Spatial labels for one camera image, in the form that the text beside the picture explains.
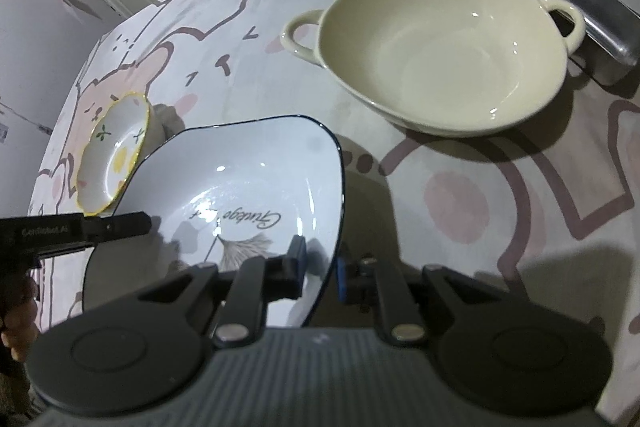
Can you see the bear print tablecloth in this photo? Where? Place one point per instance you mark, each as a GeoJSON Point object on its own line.
{"type": "Point", "coordinates": [500, 207]}

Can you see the rectangular steel tray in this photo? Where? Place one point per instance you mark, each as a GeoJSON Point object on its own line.
{"type": "Point", "coordinates": [600, 17]}

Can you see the lemon print bowl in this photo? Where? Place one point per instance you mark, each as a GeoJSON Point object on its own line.
{"type": "Point", "coordinates": [112, 147]}

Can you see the white blue-rimmed bowl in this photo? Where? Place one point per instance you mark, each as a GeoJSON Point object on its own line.
{"type": "Point", "coordinates": [240, 177]}

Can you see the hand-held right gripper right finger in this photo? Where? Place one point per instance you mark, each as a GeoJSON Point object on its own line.
{"type": "Point", "coordinates": [342, 281]}

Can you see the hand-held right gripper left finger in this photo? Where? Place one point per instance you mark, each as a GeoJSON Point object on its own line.
{"type": "Point", "coordinates": [298, 257]}

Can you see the person's left hand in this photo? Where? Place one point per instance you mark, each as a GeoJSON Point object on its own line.
{"type": "Point", "coordinates": [17, 312]}

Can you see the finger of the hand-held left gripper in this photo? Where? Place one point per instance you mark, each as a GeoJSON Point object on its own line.
{"type": "Point", "coordinates": [120, 227]}

